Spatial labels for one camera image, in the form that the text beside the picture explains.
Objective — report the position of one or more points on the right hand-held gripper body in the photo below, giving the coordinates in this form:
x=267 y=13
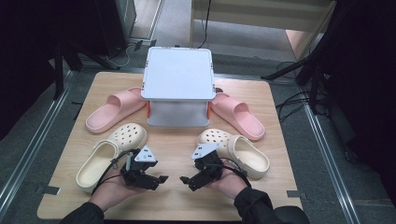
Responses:
x=208 y=168

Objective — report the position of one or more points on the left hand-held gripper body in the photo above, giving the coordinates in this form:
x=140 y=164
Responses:
x=137 y=174

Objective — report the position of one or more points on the cream perforated clog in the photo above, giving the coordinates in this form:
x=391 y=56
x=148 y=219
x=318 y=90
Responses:
x=93 y=165
x=250 y=158

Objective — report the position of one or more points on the pink slide slipper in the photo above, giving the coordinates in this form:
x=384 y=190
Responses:
x=102 y=119
x=249 y=127

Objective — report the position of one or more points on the person's right hand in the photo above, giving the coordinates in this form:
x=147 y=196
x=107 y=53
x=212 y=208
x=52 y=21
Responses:
x=230 y=185

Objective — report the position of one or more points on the person's left hand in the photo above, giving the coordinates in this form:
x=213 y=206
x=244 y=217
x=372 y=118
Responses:
x=109 y=194

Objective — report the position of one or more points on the grey tape piece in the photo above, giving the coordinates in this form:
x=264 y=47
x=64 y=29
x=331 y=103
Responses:
x=295 y=194
x=48 y=190

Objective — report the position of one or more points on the black metal stand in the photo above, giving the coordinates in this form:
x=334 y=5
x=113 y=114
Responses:
x=314 y=59
x=58 y=71

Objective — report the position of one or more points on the beige wooden cabinet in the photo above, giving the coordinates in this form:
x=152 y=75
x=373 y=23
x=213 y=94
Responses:
x=264 y=14

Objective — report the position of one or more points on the metal floor rail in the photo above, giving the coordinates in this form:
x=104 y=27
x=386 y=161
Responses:
x=330 y=161
x=37 y=137

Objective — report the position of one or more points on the black floor bracket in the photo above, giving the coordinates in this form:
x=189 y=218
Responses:
x=138 y=45
x=153 y=42

